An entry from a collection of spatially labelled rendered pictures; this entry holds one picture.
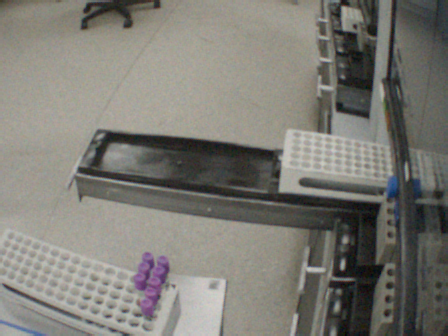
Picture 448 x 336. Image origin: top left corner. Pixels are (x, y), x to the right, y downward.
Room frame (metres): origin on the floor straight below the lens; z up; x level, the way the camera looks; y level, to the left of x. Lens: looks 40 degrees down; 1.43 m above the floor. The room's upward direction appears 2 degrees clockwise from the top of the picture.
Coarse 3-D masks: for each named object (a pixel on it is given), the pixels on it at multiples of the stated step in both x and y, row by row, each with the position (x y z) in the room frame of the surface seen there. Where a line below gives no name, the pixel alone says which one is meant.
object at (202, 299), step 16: (192, 288) 0.47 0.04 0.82; (208, 288) 0.48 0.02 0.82; (224, 288) 0.48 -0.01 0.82; (0, 304) 0.38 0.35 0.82; (16, 304) 0.38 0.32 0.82; (192, 304) 0.44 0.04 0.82; (208, 304) 0.44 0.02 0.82; (224, 304) 0.45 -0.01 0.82; (0, 320) 0.34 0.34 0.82; (16, 320) 0.35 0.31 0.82; (32, 320) 0.36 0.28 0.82; (48, 320) 0.37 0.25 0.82; (192, 320) 0.41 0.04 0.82; (208, 320) 0.41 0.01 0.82
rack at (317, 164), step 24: (288, 144) 0.74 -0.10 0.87; (312, 144) 0.74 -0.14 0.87; (336, 144) 0.74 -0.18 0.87; (360, 144) 0.75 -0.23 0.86; (288, 168) 0.68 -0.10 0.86; (312, 168) 0.68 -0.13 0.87; (336, 168) 0.69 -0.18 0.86; (360, 168) 0.68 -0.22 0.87; (384, 168) 0.69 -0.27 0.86; (312, 192) 0.67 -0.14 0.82; (336, 192) 0.67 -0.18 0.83; (360, 192) 0.69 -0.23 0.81; (384, 192) 0.67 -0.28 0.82
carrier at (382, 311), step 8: (392, 264) 0.45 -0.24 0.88; (384, 272) 0.44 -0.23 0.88; (392, 272) 0.45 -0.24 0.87; (384, 280) 0.43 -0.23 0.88; (392, 280) 0.42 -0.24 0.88; (376, 288) 0.45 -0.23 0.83; (384, 288) 0.41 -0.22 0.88; (392, 288) 0.42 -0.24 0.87; (376, 296) 0.43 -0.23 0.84; (384, 296) 0.40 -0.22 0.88; (392, 296) 0.39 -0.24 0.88; (376, 304) 0.41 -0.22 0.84; (384, 304) 0.38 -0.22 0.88; (392, 304) 0.38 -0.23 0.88; (376, 312) 0.39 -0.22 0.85; (384, 312) 0.37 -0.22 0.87; (392, 312) 0.36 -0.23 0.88; (376, 320) 0.37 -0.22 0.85; (384, 320) 0.35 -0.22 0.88; (376, 328) 0.35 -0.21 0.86; (384, 328) 0.35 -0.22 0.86
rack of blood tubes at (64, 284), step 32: (0, 256) 0.43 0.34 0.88; (32, 256) 0.45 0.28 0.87; (64, 256) 0.46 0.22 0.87; (0, 288) 0.39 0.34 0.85; (32, 288) 0.38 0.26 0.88; (64, 288) 0.40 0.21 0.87; (96, 288) 0.41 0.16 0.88; (128, 288) 0.42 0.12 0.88; (96, 320) 0.35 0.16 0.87; (128, 320) 0.36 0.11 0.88; (160, 320) 0.36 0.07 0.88
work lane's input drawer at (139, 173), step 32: (96, 160) 0.75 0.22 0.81; (128, 160) 0.76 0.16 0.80; (160, 160) 0.77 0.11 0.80; (192, 160) 0.77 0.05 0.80; (224, 160) 0.77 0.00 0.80; (256, 160) 0.77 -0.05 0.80; (96, 192) 0.71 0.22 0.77; (128, 192) 0.70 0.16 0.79; (160, 192) 0.69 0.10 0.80; (192, 192) 0.69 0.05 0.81; (224, 192) 0.69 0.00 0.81; (256, 192) 0.68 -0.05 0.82; (288, 224) 0.66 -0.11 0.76; (320, 224) 0.65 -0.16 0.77
